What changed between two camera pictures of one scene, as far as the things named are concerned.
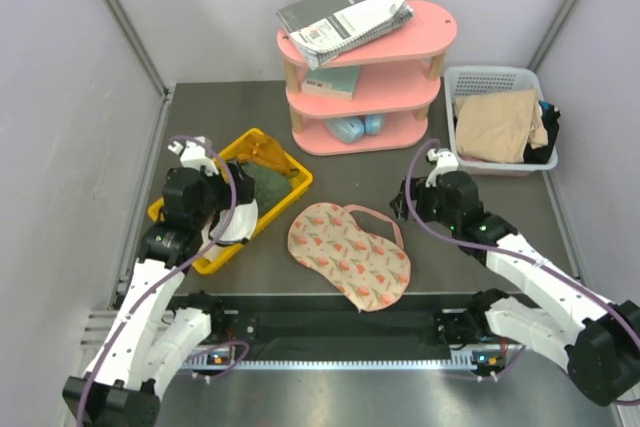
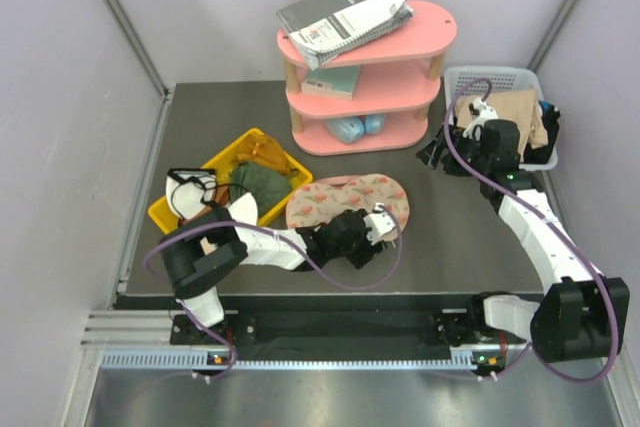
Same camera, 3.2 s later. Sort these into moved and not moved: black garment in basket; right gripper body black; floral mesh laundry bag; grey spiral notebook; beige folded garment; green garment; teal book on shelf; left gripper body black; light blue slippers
Moved: right gripper body black; floral mesh laundry bag; left gripper body black
Not moved: light blue slippers; black garment in basket; green garment; teal book on shelf; beige folded garment; grey spiral notebook
